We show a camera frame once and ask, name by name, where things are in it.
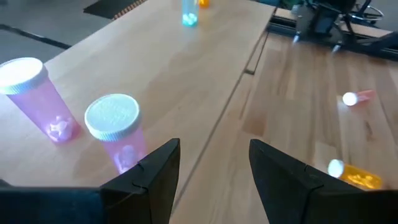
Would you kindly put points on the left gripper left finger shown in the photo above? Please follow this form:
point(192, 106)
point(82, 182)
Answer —
point(152, 186)

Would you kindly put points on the teal medicine bottle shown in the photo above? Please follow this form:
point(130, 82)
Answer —
point(189, 14)

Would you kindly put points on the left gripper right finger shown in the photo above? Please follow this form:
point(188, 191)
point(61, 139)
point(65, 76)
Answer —
point(276, 186)

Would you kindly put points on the purple medicine bottle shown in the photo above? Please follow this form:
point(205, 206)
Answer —
point(34, 99)
point(118, 130)

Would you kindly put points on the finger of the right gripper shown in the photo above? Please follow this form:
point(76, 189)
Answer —
point(300, 35)
point(339, 45)

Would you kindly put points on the orange medicine bottle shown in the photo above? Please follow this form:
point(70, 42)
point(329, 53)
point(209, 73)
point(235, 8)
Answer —
point(354, 175)
point(203, 3)

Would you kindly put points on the red medicine bottle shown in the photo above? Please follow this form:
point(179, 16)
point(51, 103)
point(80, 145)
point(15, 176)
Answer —
point(357, 98)

